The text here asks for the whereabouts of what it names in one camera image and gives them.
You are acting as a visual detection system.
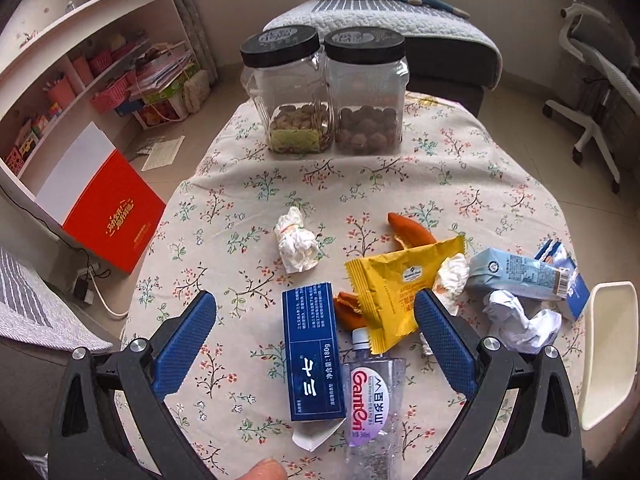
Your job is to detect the pink plastic basket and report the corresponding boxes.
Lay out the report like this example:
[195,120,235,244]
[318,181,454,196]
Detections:
[90,72,138,113]

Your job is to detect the white paper ball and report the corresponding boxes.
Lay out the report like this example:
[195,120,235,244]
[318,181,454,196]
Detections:
[482,290,563,352]

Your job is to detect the blue biscuit box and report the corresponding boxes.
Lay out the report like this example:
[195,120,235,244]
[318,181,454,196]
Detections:
[534,240,592,322]

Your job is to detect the stack of papers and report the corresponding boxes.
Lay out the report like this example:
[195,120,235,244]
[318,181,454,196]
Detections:
[127,45,196,106]

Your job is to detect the long curved orange peel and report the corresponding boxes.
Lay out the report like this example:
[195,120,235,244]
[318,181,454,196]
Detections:
[387,212,437,253]

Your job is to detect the stained tissue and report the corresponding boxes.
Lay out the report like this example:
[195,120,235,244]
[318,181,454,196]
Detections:
[432,252,471,316]

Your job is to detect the clear plastic water bottle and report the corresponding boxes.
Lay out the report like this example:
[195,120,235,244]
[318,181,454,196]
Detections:
[342,327,408,480]

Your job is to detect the white cable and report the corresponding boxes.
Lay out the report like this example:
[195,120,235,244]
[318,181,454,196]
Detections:
[90,280,130,318]

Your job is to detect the red and white box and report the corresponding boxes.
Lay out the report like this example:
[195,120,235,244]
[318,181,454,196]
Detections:
[37,121,167,275]

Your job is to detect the person's left hand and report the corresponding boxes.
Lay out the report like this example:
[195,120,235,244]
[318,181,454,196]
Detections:
[239,457,288,480]

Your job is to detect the power strip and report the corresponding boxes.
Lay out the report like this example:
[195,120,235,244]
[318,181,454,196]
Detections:
[72,265,101,306]

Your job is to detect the light blue milk carton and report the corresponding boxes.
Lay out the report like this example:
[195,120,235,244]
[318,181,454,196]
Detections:
[465,248,573,302]

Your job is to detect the white office chair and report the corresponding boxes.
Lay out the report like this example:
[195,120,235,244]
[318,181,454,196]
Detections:
[542,2,640,196]

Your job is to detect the clear jar with pistachios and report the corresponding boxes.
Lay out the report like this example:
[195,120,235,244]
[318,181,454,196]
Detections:
[240,27,333,153]

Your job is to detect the white tissue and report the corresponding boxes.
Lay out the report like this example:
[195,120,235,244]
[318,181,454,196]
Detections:
[272,206,321,275]

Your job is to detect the dark blue toothpaste box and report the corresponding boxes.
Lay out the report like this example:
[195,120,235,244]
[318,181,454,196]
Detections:
[281,282,348,453]

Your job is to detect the clear jar with brown nuts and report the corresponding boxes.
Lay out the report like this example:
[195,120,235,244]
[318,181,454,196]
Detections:
[322,30,407,156]

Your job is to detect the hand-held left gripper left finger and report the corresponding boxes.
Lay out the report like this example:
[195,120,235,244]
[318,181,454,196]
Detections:
[47,290,218,480]

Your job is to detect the grey striped cushion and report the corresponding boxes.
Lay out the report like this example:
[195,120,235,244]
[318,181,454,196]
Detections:
[0,247,113,356]

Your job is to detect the white bookshelf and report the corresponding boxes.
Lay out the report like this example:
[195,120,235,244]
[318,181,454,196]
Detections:
[0,0,201,201]

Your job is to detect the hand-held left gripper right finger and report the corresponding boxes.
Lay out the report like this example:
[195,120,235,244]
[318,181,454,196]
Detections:
[414,288,586,480]

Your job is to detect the small orange peel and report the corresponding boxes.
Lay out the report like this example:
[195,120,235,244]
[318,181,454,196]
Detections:
[334,290,368,332]

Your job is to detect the yellow snack packet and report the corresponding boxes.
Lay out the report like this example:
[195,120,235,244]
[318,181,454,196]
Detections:
[345,236,468,353]

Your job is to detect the paper sheet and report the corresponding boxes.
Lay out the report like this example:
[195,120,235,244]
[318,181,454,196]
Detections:
[141,136,185,172]

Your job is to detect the floral tablecloth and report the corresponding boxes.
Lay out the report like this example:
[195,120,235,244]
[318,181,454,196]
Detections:
[120,92,586,480]

